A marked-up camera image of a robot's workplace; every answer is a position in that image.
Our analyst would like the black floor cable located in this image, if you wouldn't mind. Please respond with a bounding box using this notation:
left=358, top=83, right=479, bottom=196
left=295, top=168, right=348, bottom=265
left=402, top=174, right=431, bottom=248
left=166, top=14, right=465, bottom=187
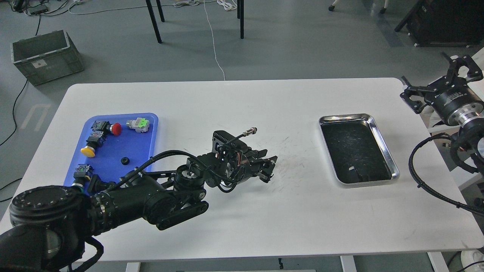
left=0, top=77, right=29, bottom=146

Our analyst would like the grey plastic crate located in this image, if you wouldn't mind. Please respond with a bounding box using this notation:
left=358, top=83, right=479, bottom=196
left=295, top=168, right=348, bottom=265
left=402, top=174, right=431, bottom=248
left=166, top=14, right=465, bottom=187
left=11, top=30, right=85, bottom=86

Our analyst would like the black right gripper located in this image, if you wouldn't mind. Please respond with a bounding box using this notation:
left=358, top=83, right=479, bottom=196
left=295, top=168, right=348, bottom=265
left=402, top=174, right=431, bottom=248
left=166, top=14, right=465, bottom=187
left=400, top=52, right=484, bottom=127

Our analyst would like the green push button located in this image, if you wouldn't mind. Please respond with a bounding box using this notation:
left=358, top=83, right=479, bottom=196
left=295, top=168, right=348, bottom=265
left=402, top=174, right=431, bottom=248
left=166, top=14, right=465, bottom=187
left=71, top=164, right=93, bottom=188

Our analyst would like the silver metal tray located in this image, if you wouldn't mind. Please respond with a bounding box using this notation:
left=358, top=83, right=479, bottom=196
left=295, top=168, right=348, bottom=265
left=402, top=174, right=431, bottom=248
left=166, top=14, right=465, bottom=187
left=318, top=113, right=400, bottom=188

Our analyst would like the blue plastic tray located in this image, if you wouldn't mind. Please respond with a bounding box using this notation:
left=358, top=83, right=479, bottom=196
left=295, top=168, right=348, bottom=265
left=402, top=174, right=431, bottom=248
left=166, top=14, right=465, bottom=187
left=63, top=113, right=158, bottom=186

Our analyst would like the grey connector with green cap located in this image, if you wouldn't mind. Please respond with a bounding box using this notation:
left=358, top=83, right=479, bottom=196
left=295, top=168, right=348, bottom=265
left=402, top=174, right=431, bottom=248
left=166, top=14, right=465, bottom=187
left=126, top=117, right=150, bottom=133

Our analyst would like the yellow push button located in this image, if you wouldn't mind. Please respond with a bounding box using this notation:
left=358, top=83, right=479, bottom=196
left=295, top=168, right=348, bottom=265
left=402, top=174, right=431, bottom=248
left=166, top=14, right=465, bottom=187
left=80, top=131, right=107, bottom=157

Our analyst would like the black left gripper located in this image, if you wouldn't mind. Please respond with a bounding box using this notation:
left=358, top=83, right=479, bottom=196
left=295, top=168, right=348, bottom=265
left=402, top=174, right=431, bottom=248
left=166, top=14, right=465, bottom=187
left=206, top=130, right=278, bottom=193

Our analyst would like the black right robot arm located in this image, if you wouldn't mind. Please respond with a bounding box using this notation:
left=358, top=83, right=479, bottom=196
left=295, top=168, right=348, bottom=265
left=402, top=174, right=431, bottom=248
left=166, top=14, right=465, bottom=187
left=400, top=52, right=484, bottom=216

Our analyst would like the red mushroom push button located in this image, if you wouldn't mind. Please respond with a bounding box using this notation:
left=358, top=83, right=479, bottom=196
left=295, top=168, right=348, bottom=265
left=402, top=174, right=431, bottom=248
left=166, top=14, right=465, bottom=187
left=90, top=121, right=122, bottom=136

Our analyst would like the white floor cable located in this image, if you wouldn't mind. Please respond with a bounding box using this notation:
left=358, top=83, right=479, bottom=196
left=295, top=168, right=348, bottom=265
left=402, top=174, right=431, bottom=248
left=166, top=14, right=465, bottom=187
left=173, top=0, right=237, bottom=81

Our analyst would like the black equipment case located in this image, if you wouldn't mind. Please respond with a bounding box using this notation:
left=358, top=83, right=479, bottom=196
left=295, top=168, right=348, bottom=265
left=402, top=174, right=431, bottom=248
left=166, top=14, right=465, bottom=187
left=394, top=0, right=484, bottom=46

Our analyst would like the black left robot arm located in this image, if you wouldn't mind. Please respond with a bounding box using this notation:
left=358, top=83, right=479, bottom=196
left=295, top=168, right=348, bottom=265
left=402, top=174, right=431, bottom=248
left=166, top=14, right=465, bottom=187
left=1, top=128, right=277, bottom=272

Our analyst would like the black table leg pair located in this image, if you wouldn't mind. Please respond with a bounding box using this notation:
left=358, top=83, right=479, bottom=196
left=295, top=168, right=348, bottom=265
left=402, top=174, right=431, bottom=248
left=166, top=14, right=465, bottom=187
left=236, top=0, right=244, bottom=39

